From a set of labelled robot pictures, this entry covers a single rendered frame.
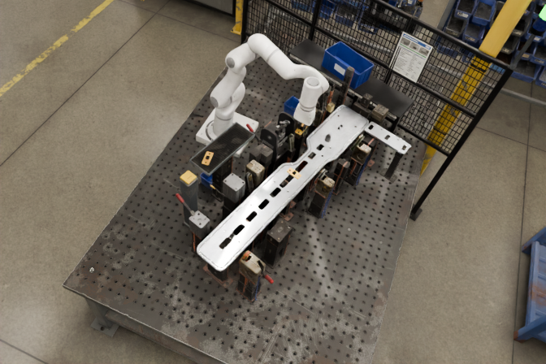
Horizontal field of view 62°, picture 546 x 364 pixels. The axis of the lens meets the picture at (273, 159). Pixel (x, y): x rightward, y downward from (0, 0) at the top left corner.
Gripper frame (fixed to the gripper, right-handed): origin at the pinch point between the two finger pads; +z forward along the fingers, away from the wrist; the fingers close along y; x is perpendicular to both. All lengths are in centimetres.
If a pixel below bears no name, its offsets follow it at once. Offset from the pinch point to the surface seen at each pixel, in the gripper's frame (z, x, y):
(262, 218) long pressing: 30, -43, 6
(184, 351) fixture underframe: 108, -103, -1
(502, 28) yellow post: -43, 89, 65
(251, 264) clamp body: 24, -70, 16
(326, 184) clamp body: 25.6, -7.1, 24.4
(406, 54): -2, 91, 24
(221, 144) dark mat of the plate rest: 14.2, -26.0, -33.0
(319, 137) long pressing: 29.4, 24.2, 4.5
